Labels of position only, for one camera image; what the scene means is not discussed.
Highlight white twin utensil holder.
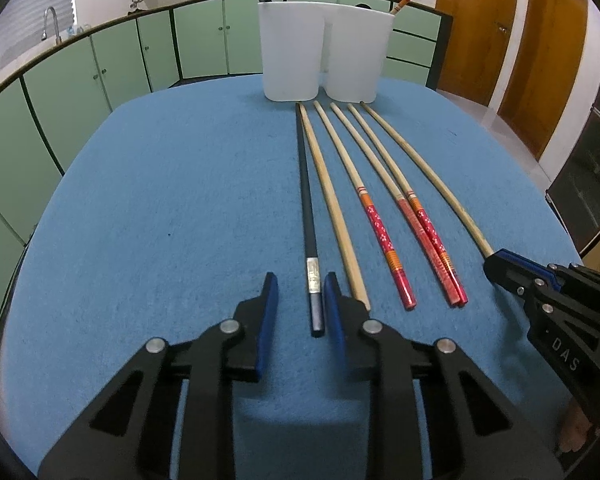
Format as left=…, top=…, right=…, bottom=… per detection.
left=258, top=1, right=394, bottom=103

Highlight chrome sink faucet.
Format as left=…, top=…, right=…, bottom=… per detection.
left=41, top=6, right=62, bottom=46

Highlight plain bamboo chopstick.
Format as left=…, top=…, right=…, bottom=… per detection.
left=299, top=103, right=370, bottom=312
left=361, top=102, right=494, bottom=258

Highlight wooden door right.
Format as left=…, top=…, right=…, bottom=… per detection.
left=498, top=0, right=588, bottom=158

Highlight person's right hand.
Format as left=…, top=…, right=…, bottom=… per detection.
left=557, top=398, right=592, bottom=453

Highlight black chopstick silver band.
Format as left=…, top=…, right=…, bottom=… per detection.
left=296, top=103, right=325, bottom=338

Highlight green lower kitchen cabinets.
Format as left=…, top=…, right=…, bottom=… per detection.
left=0, top=0, right=454, bottom=411

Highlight black glass cabinet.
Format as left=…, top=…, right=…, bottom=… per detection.
left=546, top=86, right=600, bottom=256

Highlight wooden door left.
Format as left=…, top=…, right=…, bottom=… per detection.
left=436, top=0, right=517, bottom=105

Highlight metal kettle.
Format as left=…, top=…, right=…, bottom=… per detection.
left=128, top=0, right=145, bottom=15

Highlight blue table mat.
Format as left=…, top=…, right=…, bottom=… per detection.
left=0, top=76, right=569, bottom=479

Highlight wooden door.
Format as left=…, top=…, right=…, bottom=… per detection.
left=436, top=0, right=517, bottom=105
left=498, top=0, right=588, bottom=158

